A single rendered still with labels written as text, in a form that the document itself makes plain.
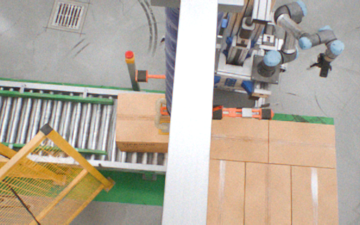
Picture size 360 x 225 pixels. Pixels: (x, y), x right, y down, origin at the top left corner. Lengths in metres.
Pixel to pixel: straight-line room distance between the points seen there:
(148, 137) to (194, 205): 2.22
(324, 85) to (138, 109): 2.22
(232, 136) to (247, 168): 0.31
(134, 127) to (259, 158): 1.15
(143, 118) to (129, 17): 1.75
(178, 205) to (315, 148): 2.89
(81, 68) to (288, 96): 2.22
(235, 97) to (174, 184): 3.16
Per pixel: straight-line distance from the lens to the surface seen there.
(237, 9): 1.34
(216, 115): 2.85
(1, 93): 3.84
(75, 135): 3.62
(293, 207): 3.60
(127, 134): 3.14
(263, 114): 2.91
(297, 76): 4.53
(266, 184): 3.56
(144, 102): 3.20
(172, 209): 0.93
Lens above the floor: 3.97
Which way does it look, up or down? 73 degrees down
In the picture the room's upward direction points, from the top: 7 degrees clockwise
